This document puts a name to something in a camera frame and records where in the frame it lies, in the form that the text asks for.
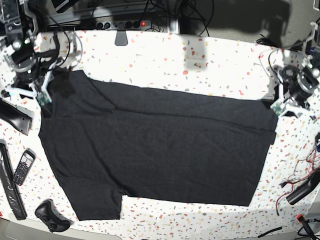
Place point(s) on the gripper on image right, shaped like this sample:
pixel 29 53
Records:
pixel 285 103

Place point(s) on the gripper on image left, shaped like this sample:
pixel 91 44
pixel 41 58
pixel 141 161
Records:
pixel 36 89

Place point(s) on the black T-shirt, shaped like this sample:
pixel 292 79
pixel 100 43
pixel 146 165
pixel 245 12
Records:
pixel 106 140

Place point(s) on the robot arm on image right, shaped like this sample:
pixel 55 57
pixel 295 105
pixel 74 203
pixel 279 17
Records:
pixel 297 83

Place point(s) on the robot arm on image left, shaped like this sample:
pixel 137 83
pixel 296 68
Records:
pixel 24 71

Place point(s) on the black remote control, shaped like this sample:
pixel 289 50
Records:
pixel 26 161

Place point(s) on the long black bar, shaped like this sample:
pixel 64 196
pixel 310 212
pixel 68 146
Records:
pixel 10 188

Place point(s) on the grey table clamp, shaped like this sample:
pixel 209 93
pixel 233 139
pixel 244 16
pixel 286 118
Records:
pixel 121 39

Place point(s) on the red black clamp tool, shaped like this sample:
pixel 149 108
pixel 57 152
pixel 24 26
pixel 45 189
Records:
pixel 305 225

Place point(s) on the black game controller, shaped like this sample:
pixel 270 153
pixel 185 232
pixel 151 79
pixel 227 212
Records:
pixel 55 224

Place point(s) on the black plastic handle left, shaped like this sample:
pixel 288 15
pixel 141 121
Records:
pixel 16 118

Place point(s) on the black cylinder handle right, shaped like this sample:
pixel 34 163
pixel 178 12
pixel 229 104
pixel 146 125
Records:
pixel 306 188

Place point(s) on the power strip with red switch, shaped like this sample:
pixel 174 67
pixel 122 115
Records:
pixel 123 25

